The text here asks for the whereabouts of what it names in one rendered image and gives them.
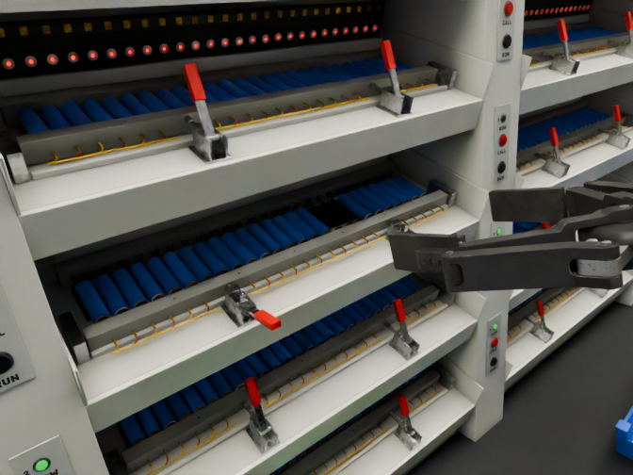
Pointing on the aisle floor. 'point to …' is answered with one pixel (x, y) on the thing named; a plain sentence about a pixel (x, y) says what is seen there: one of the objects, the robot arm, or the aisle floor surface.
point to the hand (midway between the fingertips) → (458, 226)
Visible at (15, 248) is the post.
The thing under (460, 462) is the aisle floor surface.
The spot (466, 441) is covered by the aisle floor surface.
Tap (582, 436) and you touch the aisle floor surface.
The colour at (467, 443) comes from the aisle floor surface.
